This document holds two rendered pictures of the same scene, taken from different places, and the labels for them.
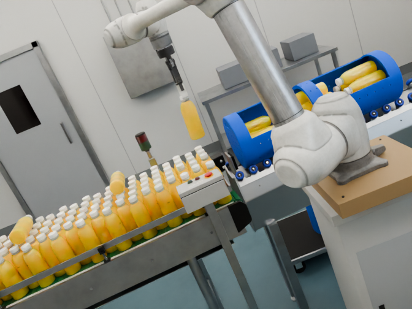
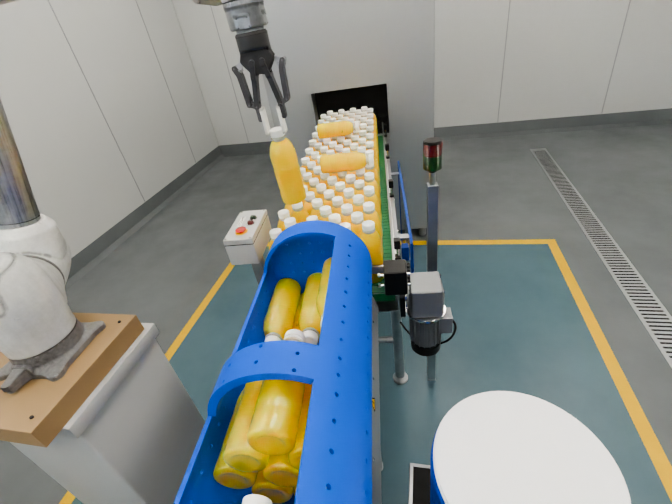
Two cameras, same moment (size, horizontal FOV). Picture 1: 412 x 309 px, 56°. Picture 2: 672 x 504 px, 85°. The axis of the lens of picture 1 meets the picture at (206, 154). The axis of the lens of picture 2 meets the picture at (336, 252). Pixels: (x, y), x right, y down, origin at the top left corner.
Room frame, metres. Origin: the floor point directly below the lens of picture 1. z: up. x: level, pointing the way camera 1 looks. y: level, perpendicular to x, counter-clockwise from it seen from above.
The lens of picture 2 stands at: (2.12, -0.94, 1.68)
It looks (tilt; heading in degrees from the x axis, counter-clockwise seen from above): 34 degrees down; 105
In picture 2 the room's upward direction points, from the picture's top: 10 degrees counter-clockwise
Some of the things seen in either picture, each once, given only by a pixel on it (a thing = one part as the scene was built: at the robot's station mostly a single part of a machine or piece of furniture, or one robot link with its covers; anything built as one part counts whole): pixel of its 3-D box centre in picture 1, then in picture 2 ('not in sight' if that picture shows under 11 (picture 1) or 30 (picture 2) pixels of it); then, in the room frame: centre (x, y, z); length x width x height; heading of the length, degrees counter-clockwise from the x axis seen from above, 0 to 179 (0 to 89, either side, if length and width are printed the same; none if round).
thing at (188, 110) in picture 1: (191, 118); (286, 168); (1.77, 0.00, 1.32); 0.07 x 0.07 x 0.19
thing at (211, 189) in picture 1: (202, 190); (249, 235); (1.55, 0.07, 1.05); 0.20 x 0.10 x 0.10; 95
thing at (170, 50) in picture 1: (168, 57); (256, 52); (1.76, -0.01, 1.61); 0.08 x 0.07 x 0.09; 5
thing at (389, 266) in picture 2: (219, 164); (394, 278); (2.05, -0.05, 0.95); 0.10 x 0.07 x 0.10; 5
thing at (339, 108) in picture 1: (337, 125); (14, 299); (1.21, -0.45, 1.22); 0.18 x 0.16 x 0.22; 126
